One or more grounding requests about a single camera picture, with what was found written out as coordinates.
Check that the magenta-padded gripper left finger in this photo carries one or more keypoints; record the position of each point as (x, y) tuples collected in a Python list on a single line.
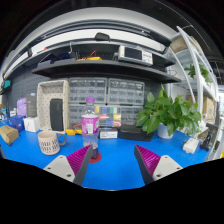
[(61, 165)]

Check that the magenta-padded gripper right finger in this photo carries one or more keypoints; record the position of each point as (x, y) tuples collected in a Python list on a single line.
[(165, 165)]

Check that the purple-capped clear drink bottle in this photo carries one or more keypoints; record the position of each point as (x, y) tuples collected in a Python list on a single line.
[(90, 128)]

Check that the beige patterned mug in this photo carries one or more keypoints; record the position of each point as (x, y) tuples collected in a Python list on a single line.
[(49, 143)]

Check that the white power adapter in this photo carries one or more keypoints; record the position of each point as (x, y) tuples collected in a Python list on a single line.
[(190, 145)]

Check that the yellow multimeter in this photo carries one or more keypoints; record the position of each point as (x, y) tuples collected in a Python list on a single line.
[(71, 131)]

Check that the flat round red coaster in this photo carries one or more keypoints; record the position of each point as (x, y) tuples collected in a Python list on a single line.
[(98, 157)]

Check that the black zip case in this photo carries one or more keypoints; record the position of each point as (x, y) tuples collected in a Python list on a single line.
[(135, 133)]

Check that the black rectangular speaker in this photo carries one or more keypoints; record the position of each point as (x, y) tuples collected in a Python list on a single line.
[(56, 115)]

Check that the green potted plant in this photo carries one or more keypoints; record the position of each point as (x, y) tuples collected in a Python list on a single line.
[(170, 115)]

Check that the small white box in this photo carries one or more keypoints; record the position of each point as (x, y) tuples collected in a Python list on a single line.
[(31, 124)]

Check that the black and white box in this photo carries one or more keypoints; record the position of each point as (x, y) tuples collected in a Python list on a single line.
[(108, 134)]

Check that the brown cardboard box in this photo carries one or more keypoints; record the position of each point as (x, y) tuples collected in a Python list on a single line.
[(8, 134)]

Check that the blue box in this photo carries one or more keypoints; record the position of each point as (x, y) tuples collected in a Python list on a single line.
[(16, 122)]

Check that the dark grey box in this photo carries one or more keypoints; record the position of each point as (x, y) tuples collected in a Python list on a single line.
[(32, 105)]

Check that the clear box with coloured parts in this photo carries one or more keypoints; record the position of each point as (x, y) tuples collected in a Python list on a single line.
[(108, 116)]

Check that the white perforated basket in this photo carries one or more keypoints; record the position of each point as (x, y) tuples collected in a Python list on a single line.
[(43, 100)]

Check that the purple plastic pack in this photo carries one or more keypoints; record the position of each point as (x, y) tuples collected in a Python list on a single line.
[(22, 107)]

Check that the white shelving rack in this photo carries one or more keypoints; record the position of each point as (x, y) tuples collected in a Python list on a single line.
[(200, 76)]

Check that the black wall shelf unit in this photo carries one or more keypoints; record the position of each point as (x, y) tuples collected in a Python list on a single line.
[(100, 68)]

